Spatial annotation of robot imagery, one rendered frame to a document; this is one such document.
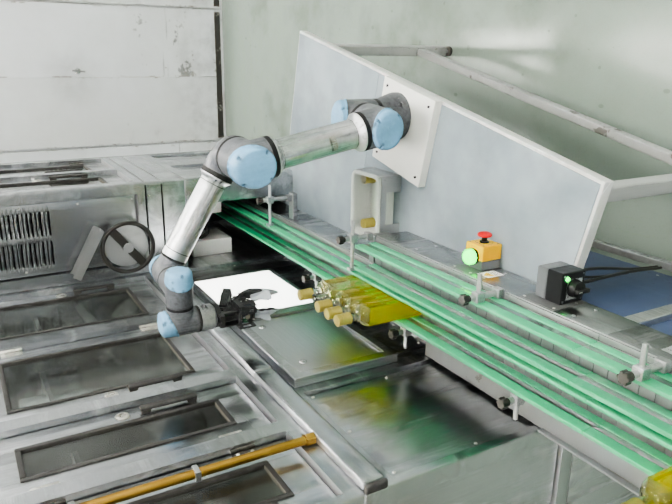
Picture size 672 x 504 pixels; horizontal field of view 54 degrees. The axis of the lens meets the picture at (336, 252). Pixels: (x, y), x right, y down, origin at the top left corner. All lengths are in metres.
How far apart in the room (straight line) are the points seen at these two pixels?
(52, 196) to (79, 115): 2.81
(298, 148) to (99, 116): 3.75
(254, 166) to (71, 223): 1.13
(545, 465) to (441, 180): 0.86
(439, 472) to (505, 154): 0.85
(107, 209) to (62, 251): 0.23
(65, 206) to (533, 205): 1.71
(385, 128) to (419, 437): 0.85
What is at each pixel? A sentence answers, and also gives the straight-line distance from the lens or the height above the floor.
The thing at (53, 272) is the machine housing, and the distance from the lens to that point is 2.76.
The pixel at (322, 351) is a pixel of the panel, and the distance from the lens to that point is 2.00.
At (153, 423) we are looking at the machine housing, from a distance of 1.78.
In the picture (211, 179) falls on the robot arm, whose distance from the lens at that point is 1.90.
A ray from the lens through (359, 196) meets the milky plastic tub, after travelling 2.35.
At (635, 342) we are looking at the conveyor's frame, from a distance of 1.54.
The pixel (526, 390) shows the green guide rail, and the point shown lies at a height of 0.94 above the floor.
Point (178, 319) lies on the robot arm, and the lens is 1.87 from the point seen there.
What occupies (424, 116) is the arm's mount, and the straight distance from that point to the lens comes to 2.08.
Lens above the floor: 2.04
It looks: 29 degrees down
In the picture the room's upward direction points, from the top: 99 degrees counter-clockwise
